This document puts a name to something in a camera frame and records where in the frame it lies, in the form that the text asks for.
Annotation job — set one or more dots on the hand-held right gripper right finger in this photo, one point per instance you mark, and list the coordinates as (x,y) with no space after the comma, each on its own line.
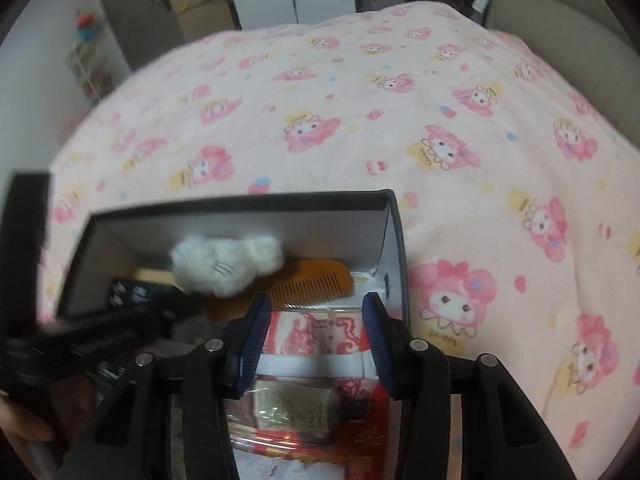
(375,345)

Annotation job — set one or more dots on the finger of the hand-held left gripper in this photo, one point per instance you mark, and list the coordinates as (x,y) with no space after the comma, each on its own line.
(150,314)
(100,352)

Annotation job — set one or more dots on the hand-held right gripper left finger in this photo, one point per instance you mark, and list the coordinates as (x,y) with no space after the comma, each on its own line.
(255,340)

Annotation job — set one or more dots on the white plastic stick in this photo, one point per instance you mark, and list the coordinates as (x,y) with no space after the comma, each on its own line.
(310,365)

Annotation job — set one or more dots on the pale green cream tube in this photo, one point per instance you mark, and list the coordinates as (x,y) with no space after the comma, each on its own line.
(290,410)

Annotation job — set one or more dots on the wooden comb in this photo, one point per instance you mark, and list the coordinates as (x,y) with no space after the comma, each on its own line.
(320,280)

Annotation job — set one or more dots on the clear plastic case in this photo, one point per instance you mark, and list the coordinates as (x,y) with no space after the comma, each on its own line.
(260,447)

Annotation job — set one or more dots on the black box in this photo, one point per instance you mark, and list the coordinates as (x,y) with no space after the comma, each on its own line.
(250,225)

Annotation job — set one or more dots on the person's left hand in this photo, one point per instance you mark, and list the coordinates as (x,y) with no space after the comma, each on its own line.
(20,422)

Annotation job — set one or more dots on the black printed packet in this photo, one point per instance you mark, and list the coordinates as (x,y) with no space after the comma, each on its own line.
(130,292)

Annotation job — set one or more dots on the red printed packet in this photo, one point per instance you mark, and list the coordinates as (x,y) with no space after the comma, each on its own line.
(325,335)

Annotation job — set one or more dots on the pink printed blanket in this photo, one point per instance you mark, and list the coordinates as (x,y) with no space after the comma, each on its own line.
(400,135)

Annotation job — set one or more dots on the red and blue toy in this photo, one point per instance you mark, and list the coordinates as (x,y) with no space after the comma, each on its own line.
(87,25)

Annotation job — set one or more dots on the grey cabinet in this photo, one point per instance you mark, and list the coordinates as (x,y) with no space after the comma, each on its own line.
(135,10)

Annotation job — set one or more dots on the beige sofa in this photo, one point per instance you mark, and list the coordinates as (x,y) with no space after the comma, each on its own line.
(560,35)

